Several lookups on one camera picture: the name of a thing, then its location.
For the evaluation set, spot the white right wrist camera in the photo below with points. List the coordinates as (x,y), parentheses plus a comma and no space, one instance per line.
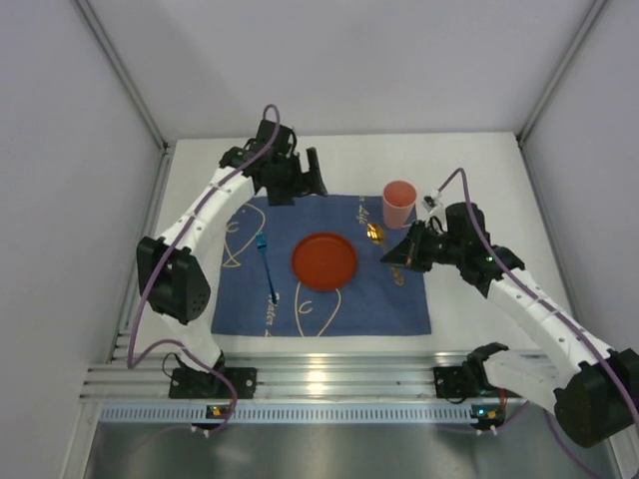
(433,204)

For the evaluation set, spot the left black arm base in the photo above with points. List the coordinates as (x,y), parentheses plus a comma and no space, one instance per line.
(189,383)

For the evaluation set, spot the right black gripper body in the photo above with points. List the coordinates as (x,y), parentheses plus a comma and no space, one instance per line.
(421,247)

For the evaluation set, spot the orange plastic plate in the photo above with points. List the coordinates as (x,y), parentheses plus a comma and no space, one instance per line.
(324,261)

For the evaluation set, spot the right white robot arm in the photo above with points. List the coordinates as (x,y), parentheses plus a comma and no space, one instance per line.
(590,388)

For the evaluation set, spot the pink plastic cup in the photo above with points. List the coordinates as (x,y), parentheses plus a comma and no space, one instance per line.
(398,199)

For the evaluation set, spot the aluminium frame rail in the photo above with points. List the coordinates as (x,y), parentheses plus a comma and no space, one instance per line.
(304,377)

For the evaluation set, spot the blue cloth placemat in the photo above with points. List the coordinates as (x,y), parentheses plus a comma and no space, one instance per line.
(370,304)

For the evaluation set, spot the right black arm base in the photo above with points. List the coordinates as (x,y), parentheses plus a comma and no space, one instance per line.
(451,383)

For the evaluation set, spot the gold metal spoon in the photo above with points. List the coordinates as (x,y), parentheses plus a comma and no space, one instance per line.
(375,234)

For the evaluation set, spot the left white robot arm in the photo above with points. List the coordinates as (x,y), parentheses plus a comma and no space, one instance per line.
(179,270)

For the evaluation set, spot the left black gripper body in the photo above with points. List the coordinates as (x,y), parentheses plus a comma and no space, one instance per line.
(298,177)

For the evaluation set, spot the perforated grey cable duct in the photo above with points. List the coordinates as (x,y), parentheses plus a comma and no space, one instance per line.
(309,413)

